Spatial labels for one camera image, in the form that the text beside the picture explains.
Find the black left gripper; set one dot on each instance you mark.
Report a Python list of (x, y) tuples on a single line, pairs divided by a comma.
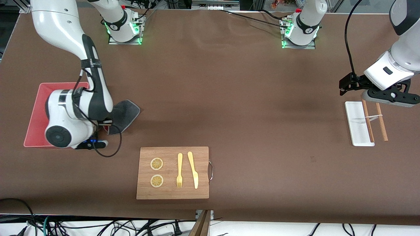
[(357, 82)]

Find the gray cloth pink lining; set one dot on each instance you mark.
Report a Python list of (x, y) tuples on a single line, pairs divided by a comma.
[(126, 113)]

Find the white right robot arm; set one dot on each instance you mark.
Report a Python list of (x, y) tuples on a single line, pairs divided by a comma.
[(59, 23)]

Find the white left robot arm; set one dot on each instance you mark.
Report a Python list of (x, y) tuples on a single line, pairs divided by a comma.
[(403, 55)]

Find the white rectangular tray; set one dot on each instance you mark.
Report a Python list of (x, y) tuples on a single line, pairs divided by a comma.
[(354, 124)]

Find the gray metal box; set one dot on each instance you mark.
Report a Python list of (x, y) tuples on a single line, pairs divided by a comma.
[(213, 6)]

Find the yellow plastic knife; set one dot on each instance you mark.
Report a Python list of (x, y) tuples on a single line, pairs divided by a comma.
[(193, 170)]

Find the yellow plastic fork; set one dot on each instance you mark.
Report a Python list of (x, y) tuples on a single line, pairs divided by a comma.
[(179, 164)]

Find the wooden beam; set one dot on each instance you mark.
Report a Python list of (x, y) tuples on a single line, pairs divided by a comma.
[(201, 227)]

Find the lemon slice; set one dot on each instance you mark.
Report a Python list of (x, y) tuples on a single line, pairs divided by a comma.
[(157, 181), (157, 164)]

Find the wooden cutting board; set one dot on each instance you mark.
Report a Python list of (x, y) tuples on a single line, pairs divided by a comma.
[(170, 193)]

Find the pink plastic bin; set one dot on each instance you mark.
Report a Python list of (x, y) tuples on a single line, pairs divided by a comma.
[(34, 124)]

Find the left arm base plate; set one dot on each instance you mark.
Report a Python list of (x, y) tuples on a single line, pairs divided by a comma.
[(298, 47)]

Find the small metal bracket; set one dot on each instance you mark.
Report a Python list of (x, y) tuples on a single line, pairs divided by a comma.
[(211, 214)]

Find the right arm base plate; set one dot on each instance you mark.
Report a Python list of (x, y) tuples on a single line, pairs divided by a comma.
[(126, 43)]

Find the aluminium frame rail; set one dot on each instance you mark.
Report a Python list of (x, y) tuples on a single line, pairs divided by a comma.
[(24, 8)]

